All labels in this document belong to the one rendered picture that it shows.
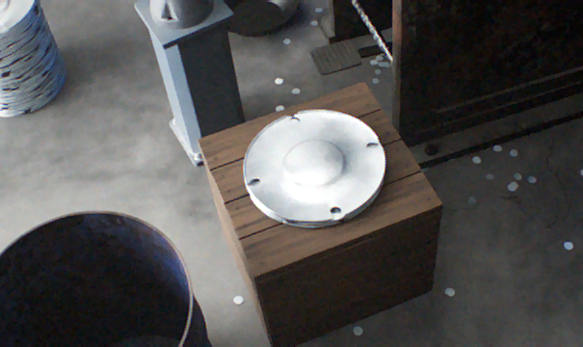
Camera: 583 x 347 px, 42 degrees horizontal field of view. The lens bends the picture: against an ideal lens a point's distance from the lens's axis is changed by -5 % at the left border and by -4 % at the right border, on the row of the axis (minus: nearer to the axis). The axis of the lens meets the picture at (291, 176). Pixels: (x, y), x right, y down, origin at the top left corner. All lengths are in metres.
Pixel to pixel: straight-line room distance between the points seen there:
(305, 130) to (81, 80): 0.99
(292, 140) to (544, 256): 0.70
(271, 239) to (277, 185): 0.12
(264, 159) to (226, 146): 0.10
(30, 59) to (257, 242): 1.06
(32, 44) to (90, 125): 0.29
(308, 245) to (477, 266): 0.54
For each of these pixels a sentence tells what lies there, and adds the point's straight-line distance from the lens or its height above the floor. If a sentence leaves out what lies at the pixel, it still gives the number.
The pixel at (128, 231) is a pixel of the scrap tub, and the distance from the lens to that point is 1.53.
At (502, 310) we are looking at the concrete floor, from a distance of 1.88.
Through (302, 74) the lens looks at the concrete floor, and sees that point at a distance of 2.33.
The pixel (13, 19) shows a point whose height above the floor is 0.31.
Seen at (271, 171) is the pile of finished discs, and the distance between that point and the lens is 1.63.
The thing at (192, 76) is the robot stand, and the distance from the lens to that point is 1.94.
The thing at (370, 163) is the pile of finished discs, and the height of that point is 0.37.
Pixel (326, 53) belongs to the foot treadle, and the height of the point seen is 0.16.
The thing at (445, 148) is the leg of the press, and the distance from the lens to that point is 2.10.
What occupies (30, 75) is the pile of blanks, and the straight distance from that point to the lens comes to 2.39.
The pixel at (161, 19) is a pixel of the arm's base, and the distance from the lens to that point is 1.86.
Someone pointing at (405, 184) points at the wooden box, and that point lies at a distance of 1.62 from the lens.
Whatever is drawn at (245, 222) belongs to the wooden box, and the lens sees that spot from 1.59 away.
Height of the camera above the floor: 1.64
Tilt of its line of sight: 52 degrees down
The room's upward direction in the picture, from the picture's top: 8 degrees counter-clockwise
